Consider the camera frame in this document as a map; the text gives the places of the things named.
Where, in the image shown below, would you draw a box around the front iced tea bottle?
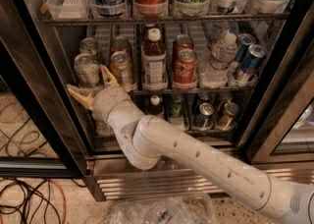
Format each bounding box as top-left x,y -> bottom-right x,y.
142,28 -> 166,85

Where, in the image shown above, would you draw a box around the bottom shelf blue can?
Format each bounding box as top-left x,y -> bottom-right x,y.
193,103 -> 214,129

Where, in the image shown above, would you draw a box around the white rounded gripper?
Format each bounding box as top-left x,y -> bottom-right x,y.
66,64 -> 131,122

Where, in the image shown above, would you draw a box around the rear blue Red Bull can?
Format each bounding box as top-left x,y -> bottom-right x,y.
229,33 -> 255,74

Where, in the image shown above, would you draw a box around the blue red bull can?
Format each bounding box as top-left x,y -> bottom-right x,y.
235,44 -> 267,82
229,33 -> 255,74

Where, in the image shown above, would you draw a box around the front blue Red Bull can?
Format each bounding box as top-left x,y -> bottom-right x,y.
235,44 -> 267,82

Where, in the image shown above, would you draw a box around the rear gold soda can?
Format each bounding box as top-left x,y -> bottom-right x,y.
110,36 -> 132,56

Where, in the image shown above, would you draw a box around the red coca-cola can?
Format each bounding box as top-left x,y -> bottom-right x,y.
173,49 -> 197,84
173,34 -> 194,58

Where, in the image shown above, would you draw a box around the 7up can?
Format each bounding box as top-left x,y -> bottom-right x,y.
74,53 -> 101,88
79,37 -> 101,62

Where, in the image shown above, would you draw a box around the black and orange floor cables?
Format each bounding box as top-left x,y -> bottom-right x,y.
0,177 -> 86,224

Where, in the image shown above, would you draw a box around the gold soda can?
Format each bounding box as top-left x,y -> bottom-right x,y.
110,51 -> 133,85
110,36 -> 132,56

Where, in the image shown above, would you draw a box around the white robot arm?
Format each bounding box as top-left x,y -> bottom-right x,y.
67,66 -> 314,224

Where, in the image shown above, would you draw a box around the rear clear water bottle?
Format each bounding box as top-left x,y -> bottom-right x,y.
208,22 -> 230,48

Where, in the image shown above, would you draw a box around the front gold soda can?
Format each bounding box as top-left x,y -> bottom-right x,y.
110,51 -> 133,85

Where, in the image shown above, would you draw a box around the bottom shelf green can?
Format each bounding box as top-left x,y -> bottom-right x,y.
170,93 -> 184,118

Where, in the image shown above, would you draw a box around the rear red Coca-Cola can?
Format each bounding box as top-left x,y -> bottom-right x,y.
173,34 -> 194,58

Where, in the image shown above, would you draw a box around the bottom shelf water bottle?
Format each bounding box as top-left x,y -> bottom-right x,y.
92,114 -> 114,137

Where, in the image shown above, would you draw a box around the clear plastic bag on floor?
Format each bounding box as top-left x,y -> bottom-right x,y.
106,193 -> 219,224

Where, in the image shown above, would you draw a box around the bottom shelf tea bottle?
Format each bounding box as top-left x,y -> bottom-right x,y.
146,95 -> 164,118

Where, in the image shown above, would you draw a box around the front red Coca-Cola can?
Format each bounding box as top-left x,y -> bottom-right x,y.
173,49 -> 197,84

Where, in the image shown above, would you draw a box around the bottom shelf gold can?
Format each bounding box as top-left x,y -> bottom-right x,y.
216,102 -> 239,130

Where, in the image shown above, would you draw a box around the front clear water bottle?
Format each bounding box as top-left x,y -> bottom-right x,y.
204,33 -> 237,88

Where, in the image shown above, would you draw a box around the clear water bottle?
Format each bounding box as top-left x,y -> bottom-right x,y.
208,22 -> 230,48
204,33 -> 237,88

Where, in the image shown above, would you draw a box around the stainless steel fridge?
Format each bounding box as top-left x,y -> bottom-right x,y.
1,0 -> 314,200

